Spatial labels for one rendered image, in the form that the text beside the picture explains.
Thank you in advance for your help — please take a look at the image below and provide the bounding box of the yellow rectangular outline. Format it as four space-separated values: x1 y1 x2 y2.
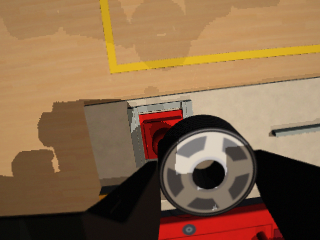
99 0 320 73

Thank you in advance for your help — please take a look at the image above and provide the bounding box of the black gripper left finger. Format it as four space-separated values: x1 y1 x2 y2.
0 161 161 240

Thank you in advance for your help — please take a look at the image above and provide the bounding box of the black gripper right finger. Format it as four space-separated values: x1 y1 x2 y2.
254 149 320 240

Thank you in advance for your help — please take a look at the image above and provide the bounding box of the black wheel with grey hub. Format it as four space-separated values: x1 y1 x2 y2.
158 115 258 217

